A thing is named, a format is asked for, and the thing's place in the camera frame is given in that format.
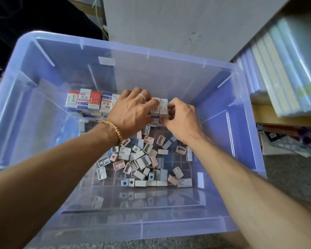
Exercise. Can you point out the pile of boxed erasers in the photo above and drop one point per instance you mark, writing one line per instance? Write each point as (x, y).
(145, 160)

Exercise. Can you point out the person's left forearm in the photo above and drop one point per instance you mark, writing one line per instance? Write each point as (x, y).
(41, 189)

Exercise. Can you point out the stack of white blue books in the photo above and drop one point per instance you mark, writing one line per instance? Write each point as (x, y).
(285, 64)

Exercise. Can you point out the person's left hand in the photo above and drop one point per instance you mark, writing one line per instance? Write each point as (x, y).
(129, 114)

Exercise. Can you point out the row of erasers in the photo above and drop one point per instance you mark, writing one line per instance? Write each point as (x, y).
(88, 99)

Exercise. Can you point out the person's right leg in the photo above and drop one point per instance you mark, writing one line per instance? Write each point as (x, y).
(238, 240)

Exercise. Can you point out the person's right forearm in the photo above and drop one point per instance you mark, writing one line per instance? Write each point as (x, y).
(259, 199)

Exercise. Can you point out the person's right hand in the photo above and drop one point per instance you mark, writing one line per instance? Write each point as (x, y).
(182, 123)

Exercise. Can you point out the white cabinet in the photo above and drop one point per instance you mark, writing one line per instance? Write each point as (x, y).
(197, 23)

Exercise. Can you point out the clear plastic storage bin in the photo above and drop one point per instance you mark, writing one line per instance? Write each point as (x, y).
(36, 101)

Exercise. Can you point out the black backpack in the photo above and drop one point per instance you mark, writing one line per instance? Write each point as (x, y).
(31, 23)

